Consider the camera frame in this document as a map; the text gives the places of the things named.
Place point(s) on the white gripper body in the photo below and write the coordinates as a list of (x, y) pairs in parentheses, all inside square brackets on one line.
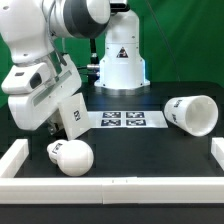
[(31, 110)]

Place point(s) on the white lamp bulb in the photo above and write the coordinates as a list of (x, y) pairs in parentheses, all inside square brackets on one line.
[(74, 157)]

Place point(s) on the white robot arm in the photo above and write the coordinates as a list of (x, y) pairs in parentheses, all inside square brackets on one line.
[(29, 28)]

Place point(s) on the white left fence bar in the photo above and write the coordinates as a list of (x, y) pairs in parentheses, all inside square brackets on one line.
[(13, 159)]

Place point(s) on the white fence bar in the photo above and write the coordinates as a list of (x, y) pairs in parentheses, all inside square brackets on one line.
[(134, 190), (217, 150), (13, 159)]

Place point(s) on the white marker sheet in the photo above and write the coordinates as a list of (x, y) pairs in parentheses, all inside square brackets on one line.
[(127, 119)]

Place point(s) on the white front fence bar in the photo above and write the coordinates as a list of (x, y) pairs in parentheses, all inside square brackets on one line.
[(134, 190)]

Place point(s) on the white right fence bar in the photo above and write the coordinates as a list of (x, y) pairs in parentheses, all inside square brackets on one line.
[(217, 150)]

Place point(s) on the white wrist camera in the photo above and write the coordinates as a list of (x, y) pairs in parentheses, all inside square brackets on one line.
[(23, 80)]

